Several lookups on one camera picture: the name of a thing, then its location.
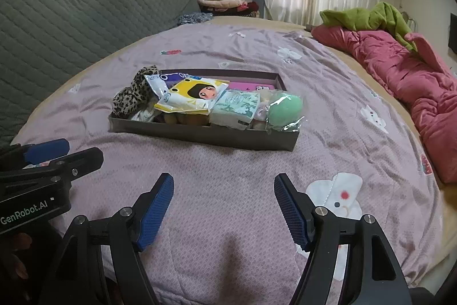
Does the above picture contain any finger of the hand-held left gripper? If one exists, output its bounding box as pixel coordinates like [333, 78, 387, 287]
[0, 139, 70, 170]
[0, 147, 104, 181]

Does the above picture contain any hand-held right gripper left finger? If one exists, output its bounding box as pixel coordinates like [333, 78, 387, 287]
[42, 173, 175, 305]

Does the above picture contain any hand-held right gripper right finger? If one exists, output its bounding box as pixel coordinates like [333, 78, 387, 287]
[274, 173, 415, 305]

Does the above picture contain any leopard print hair scrunchie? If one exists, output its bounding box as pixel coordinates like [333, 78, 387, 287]
[113, 65, 161, 121]

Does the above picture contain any shallow brown cardboard box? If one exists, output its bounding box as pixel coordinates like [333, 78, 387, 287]
[108, 68, 300, 152]

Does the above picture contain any white blue plastic packet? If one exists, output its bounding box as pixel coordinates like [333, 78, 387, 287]
[144, 73, 204, 102]

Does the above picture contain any green makeup sponge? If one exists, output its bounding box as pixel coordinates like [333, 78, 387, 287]
[266, 91, 306, 132]

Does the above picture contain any large green floral tissue packet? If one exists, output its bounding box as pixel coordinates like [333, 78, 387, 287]
[209, 90, 261, 131]

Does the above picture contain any yellow cartoon packet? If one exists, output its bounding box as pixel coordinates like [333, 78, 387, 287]
[154, 78, 229, 113]

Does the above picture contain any person's left hand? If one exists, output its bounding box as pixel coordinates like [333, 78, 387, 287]
[0, 232, 34, 280]

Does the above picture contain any grey quilted headboard cover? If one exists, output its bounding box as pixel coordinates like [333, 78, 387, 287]
[0, 0, 201, 148]

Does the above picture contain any pink children's book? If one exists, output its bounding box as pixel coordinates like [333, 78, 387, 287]
[227, 81, 275, 91]

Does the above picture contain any pink quilt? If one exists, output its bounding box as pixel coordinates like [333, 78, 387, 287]
[310, 24, 457, 184]

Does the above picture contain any blue patterned cloth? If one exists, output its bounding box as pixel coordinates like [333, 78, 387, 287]
[177, 13, 214, 27]

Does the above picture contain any green blanket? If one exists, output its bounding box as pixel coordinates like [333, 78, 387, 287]
[319, 1, 418, 52]

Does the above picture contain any black wall television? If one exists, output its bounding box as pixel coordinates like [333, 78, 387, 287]
[448, 13, 457, 53]

